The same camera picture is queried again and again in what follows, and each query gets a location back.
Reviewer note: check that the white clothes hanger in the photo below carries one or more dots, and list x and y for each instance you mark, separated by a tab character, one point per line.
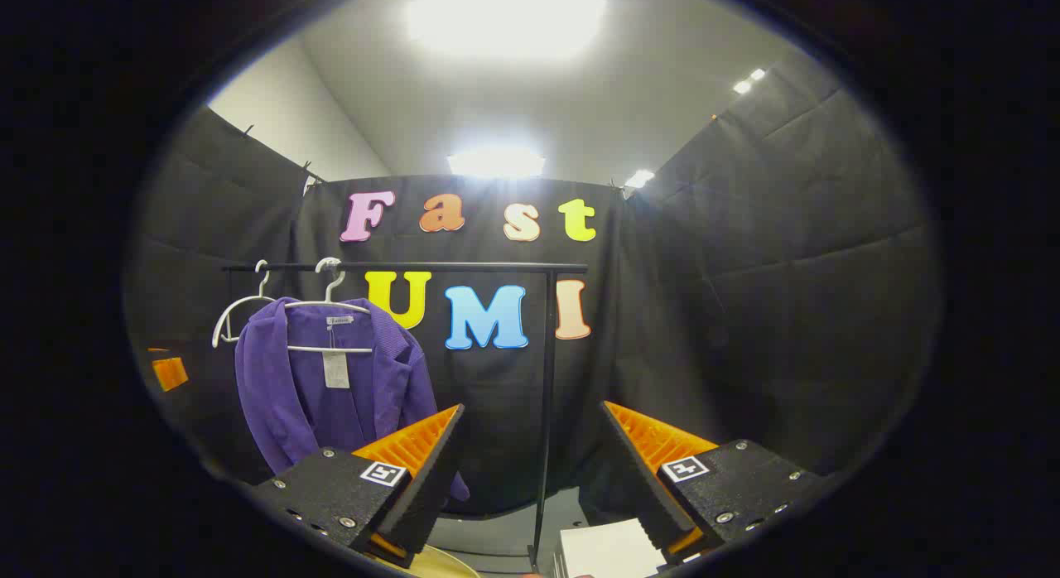
306	348
261	297

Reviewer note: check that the purple ribbed jacket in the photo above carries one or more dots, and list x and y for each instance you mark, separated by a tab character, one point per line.
273	379

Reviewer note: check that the beige laundry hamper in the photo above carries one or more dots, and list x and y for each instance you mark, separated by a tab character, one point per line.
447	565

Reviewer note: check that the ceiling light panel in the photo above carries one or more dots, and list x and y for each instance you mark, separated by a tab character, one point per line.
497	162
505	19

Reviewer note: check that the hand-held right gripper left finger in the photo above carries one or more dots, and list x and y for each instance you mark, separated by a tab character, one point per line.
431	470

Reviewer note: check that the small ceiling light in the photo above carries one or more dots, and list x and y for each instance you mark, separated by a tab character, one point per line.
749	81
639	178

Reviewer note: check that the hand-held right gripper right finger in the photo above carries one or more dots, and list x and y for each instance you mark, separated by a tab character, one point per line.
642	479

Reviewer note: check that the white box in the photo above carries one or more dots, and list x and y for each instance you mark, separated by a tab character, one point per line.
609	549

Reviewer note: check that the black clothes rack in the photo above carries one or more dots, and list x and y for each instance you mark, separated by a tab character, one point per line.
414	267

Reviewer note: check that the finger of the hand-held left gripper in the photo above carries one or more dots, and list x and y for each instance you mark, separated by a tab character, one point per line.
170	373

